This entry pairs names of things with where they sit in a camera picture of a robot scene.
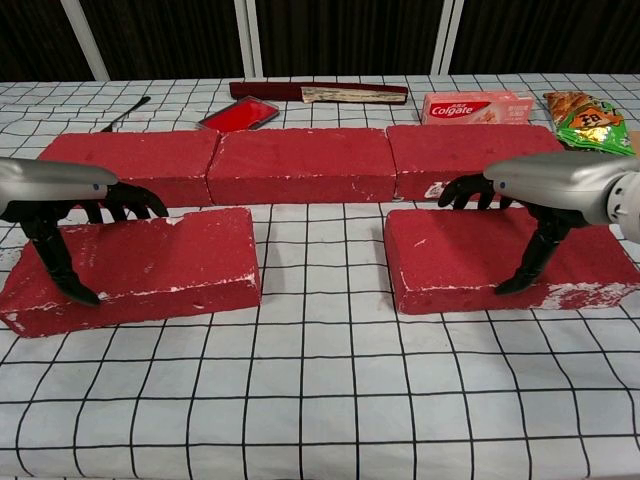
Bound black pleated curtain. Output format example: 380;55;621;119
0;0;640;84

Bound green snack bag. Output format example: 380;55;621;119
543;91;639;157

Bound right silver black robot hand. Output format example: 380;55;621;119
437;152;626;296

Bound white frame post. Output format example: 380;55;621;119
60;0;112;82
233;0;265;79
428;0;465;77

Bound Colgate toothpaste box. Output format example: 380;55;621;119
419;90;535;126

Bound white black checkered tablecloth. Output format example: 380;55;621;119
0;73;640;480

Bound dark red folding fan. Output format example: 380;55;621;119
229;81;409;106

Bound metal fork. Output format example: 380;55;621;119
99;96;152;134

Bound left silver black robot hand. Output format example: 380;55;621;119
0;157;170;307

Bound red rectangular tray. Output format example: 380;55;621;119
198;96;280;132

